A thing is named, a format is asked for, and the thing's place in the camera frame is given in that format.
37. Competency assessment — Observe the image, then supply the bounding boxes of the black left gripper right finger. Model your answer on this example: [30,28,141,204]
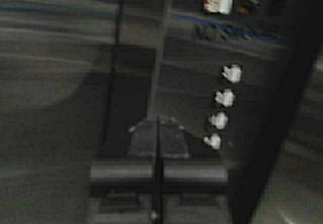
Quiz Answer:
[159,118,229,223]

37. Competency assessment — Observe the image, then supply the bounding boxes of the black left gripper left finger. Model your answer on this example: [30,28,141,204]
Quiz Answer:
[88,120,159,223]

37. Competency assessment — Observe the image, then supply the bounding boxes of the elevator floor button panel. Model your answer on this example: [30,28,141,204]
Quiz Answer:
[157,0,322,223]

